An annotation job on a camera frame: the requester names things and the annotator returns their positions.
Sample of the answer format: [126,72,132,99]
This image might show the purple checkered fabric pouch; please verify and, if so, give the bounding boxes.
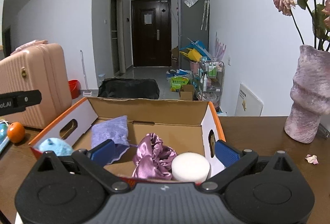
[91,116,130,165]

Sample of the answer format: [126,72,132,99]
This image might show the blue fluffy monster plush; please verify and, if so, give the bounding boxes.
[37,137,73,156]

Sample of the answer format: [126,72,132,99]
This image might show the purple satin scrunchie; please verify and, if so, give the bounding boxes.
[132,133,177,180]

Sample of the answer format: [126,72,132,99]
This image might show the orange fruit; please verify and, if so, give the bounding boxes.
[7,122,25,144]

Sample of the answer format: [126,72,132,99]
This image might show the blue tissue pack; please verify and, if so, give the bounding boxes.
[0,120,9,153]

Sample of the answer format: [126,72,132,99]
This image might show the pink ribbed suitcase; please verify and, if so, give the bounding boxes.
[1,40,72,129]

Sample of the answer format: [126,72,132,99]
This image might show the red cardboard box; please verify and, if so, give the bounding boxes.
[29,97,225,177]

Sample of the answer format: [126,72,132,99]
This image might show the red bucket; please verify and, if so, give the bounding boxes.
[68,79,80,99]

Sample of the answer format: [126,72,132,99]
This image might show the black bag on floor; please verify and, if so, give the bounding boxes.
[98,78,160,100]

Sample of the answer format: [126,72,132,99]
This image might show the small brown cardboard box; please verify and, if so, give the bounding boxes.
[179,84,195,101]

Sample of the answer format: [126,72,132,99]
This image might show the fallen pink petal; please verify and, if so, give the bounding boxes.
[305,154,318,165]

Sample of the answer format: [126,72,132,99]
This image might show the green snack bag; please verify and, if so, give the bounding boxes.
[170,76,190,92]

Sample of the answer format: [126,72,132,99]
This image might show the purple textured vase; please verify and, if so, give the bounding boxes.
[284,45,329,144]

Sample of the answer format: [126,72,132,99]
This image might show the dark entrance door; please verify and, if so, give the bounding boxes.
[131,0,172,67]

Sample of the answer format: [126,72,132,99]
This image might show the grey refrigerator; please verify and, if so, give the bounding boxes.
[177,0,210,71]

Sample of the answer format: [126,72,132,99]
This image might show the dried pink roses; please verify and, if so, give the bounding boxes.
[273,0,329,52]

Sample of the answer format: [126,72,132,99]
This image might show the white board against wall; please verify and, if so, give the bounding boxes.
[234,84,263,117]

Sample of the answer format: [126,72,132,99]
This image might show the metal wire trolley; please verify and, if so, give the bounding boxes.
[192,57,225,112]

